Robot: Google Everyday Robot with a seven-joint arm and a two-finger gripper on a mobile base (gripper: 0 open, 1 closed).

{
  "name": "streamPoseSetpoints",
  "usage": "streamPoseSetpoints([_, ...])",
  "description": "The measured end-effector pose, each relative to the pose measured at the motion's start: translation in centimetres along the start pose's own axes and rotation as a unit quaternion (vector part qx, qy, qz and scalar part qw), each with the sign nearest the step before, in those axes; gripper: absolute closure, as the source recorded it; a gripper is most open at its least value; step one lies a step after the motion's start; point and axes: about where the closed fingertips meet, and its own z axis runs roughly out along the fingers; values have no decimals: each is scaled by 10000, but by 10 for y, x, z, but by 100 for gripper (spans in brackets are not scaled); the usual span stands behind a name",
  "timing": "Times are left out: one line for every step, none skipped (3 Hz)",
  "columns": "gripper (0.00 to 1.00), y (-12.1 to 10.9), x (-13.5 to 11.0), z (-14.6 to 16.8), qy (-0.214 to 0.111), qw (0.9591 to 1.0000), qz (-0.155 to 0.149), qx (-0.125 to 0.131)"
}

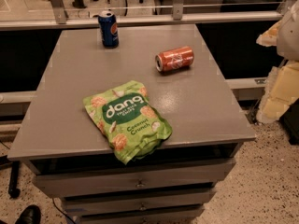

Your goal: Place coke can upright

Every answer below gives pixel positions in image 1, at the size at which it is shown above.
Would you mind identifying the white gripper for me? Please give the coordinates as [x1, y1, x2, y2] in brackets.
[256, 0, 299, 123]

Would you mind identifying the orange soda can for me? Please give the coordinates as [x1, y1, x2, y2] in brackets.
[155, 46, 194, 72]

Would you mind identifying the blue Pepsi can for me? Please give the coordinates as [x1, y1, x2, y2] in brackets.
[98, 10, 119, 48]

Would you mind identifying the grey drawer cabinet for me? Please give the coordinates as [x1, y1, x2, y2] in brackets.
[8, 25, 254, 224]

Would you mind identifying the green Dang chips bag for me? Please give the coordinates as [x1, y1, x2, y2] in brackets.
[83, 80, 172, 164]

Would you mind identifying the metal railing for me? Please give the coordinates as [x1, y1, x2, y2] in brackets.
[0, 0, 297, 31]

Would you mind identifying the black shoe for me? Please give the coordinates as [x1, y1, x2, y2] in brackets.
[15, 205, 41, 224]

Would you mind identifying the black stand leg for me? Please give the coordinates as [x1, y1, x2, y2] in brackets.
[0, 155, 21, 199]

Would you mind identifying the black floor cable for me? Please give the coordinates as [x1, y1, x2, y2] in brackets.
[50, 197, 78, 224]

